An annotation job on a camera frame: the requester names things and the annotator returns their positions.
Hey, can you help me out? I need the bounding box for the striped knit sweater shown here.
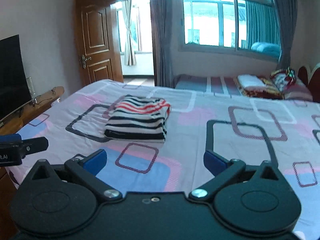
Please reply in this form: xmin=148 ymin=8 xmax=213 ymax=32
xmin=104 ymin=95 xmax=171 ymax=143

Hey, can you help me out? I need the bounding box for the wooden tv cabinet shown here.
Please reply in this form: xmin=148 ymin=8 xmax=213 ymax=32
xmin=1 ymin=86 xmax=65 ymax=239

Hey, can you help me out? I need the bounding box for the black television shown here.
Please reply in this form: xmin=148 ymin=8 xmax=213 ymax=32
xmin=0 ymin=35 xmax=31 ymax=121

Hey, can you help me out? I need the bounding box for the patterned bed sheet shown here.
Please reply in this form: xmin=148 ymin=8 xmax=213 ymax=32
xmin=7 ymin=80 xmax=319 ymax=239

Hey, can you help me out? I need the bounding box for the red patterned blanket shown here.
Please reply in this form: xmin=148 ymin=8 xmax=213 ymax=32
xmin=233 ymin=76 xmax=284 ymax=100

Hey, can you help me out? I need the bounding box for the folded white towel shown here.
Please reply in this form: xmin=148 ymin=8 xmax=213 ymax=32
xmin=237 ymin=74 xmax=266 ymax=89

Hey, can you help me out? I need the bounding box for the checkered pillow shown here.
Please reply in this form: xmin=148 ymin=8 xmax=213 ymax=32
xmin=270 ymin=67 xmax=313 ymax=101

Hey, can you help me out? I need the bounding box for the brown wooden door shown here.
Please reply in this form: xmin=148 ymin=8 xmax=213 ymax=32
xmin=74 ymin=0 xmax=123 ymax=86

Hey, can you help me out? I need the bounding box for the red white headboard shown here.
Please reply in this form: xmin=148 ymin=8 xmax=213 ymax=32
xmin=298 ymin=63 xmax=320 ymax=103

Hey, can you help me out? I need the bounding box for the beige balcony curtain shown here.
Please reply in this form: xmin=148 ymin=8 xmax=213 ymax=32
xmin=122 ymin=0 xmax=136 ymax=66

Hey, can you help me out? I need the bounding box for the grey right curtain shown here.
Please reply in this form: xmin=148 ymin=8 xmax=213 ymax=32
xmin=273 ymin=0 xmax=298 ymax=69

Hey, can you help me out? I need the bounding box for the grey curtain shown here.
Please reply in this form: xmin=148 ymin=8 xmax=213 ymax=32
xmin=273 ymin=0 xmax=298 ymax=69
xmin=150 ymin=0 xmax=174 ymax=87

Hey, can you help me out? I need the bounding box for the grey left curtain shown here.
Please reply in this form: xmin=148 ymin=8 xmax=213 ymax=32
xmin=150 ymin=0 xmax=174 ymax=87

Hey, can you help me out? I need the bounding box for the black cable on cabinet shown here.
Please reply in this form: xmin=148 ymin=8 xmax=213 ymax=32
xmin=31 ymin=87 xmax=58 ymax=106

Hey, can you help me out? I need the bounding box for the metal door handle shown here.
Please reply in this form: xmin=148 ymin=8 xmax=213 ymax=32
xmin=80 ymin=55 xmax=92 ymax=69

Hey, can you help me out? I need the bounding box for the window with frame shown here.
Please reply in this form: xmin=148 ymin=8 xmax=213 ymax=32
xmin=181 ymin=0 xmax=281 ymax=60

